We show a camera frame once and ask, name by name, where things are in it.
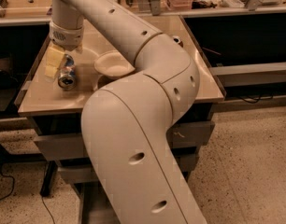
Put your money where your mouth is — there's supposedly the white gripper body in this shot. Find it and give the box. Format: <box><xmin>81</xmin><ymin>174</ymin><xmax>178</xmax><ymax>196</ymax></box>
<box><xmin>50</xmin><ymin>21</ymin><xmax>84</xmax><ymax>51</ymax></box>

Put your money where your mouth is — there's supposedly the blue silver redbull can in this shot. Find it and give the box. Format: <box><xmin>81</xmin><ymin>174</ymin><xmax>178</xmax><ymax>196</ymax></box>
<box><xmin>58</xmin><ymin>54</ymin><xmax>77</xmax><ymax>91</ymax></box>

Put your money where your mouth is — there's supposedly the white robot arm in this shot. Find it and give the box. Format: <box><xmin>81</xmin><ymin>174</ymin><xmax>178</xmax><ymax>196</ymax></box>
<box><xmin>52</xmin><ymin>0</ymin><xmax>207</xmax><ymax>224</ymax></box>

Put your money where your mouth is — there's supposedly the grey drawer cabinet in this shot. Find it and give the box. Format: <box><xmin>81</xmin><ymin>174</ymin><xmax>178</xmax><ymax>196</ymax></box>
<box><xmin>13</xmin><ymin>15</ymin><xmax>227</xmax><ymax>224</ymax></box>

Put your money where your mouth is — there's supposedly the gold patterned soda can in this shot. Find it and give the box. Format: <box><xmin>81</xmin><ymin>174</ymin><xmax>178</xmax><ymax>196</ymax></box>
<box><xmin>172</xmin><ymin>35</ymin><xmax>183</xmax><ymax>48</ymax></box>

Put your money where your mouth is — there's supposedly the grey top drawer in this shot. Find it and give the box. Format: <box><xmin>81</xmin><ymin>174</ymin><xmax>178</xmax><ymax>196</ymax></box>
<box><xmin>34</xmin><ymin>121</ymin><xmax>215</xmax><ymax>161</ymax></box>

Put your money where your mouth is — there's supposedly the grey middle drawer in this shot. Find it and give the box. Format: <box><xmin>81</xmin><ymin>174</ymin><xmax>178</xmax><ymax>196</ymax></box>
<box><xmin>57</xmin><ymin>154</ymin><xmax>199</xmax><ymax>185</ymax></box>

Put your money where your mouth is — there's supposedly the grey open bottom drawer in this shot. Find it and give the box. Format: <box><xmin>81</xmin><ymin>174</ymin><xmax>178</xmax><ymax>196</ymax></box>
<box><xmin>77</xmin><ymin>171</ymin><xmax>193</xmax><ymax>224</ymax></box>

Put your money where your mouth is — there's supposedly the white paper bowl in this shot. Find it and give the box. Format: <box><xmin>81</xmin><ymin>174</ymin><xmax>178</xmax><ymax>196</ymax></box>
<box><xmin>93</xmin><ymin>50</ymin><xmax>135</xmax><ymax>80</ymax></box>

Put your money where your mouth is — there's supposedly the black floor cable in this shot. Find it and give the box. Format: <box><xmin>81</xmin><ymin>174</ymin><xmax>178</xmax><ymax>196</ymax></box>
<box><xmin>0</xmin><ymin>163</ymin><xmax>56</xmax><ymax>224</ymax></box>

